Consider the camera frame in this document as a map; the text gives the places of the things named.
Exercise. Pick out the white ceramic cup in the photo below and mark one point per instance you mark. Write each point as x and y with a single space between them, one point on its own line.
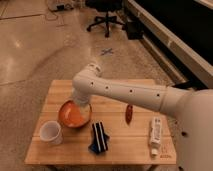
51 132

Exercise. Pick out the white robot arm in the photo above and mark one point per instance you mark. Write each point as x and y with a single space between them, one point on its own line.
193 111

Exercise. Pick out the orange ceramic bowl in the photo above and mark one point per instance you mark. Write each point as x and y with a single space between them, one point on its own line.
74 116

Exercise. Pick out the red chili pepper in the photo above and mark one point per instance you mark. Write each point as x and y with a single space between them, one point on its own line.
128 113

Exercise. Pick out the wooden table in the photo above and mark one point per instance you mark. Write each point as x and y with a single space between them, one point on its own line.
127 144

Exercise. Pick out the black box on floor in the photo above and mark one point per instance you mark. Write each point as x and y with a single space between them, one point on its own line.
134 30

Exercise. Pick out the white tube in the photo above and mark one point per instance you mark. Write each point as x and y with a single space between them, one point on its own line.
155 135

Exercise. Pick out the black office chair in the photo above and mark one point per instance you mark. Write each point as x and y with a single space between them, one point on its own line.
105 6

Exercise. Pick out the long white bench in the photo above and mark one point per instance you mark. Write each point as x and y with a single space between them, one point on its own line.
193 61

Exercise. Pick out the grey power strip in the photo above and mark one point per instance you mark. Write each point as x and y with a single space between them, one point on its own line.
59 5

